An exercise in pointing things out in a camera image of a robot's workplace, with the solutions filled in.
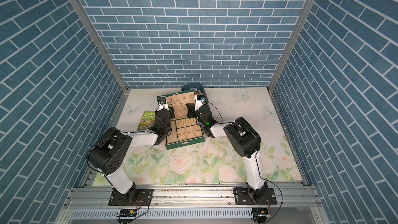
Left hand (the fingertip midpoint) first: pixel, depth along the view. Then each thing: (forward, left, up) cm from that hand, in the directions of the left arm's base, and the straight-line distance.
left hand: (169, 103), depth 91 cm
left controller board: (-51, +15, -19) cm, 57 cm away
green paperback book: (-4, +16, -14) cm, 21 cm away
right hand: (0, -10, -2) cm, 11 cm away
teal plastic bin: (+26, -12, -11) cm, 31 cm away
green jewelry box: (-12, -9, -12) cm, 19 cm away
